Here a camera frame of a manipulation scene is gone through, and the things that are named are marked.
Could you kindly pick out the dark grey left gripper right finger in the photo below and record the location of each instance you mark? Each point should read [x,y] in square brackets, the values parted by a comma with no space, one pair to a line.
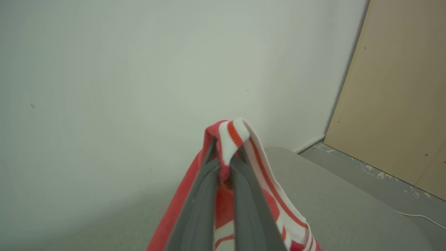
[252,216]

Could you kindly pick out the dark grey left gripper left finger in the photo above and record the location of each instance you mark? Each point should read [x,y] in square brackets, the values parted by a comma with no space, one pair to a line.
[198,209]

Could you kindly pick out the red white basketball jersey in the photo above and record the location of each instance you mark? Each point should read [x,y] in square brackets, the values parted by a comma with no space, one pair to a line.
[231,139]

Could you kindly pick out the white baseboard strip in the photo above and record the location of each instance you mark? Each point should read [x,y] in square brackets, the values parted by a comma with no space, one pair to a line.
[311,144]

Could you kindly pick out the beige wooden panel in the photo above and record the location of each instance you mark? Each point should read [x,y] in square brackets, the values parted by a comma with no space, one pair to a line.
[393,97]

